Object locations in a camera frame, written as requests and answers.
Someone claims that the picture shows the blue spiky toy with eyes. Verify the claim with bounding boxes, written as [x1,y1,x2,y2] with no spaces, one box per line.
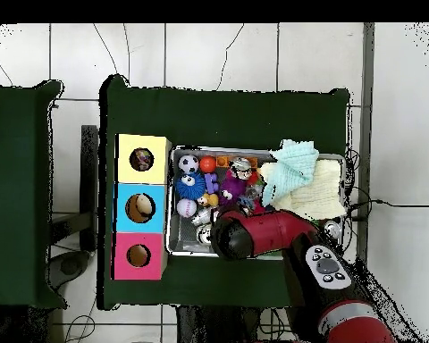
[174,171,208,199]

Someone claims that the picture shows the dark green table cloth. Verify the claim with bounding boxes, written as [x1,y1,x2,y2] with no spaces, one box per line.
[97,73,352,316]

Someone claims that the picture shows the silver robot toy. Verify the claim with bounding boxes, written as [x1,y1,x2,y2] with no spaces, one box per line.
[191,206,216,227]

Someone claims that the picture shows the clear mesh bin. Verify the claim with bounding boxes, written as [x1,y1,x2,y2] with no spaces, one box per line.
[165,144,347,260]

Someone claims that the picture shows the green covered side table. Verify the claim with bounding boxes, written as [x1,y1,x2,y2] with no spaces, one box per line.
[0,79,67,310]

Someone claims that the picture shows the orange ball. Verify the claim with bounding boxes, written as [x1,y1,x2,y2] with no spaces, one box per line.
[198,155,218,174]

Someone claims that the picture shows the red white patterned cloth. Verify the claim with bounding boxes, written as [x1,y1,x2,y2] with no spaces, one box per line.
[130,147,154,172]

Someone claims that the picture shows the mint waffle cloth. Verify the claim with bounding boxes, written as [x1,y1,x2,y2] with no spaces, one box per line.
[262,138,321,208]

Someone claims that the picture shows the black cable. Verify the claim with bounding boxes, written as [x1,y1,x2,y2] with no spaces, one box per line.
[346,198,429,209]

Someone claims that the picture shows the small soccer ball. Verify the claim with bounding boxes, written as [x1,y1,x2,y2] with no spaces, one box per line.
[178,154,200,175]

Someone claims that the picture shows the purple spiky ball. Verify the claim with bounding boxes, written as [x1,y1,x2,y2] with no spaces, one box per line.
[218,171,248,207]

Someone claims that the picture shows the cream waffle cloth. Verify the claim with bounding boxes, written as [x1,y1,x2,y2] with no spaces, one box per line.
[258,159,348,221]

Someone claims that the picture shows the crushed silver can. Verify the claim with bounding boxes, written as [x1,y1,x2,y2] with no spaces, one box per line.
[230,156,255,181]

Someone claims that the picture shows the wooden box with three holes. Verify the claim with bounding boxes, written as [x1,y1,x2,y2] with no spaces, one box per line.
[112,133,172,281]

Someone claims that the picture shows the small baseball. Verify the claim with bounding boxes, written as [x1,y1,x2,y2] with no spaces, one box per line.
[175,197,198,218]

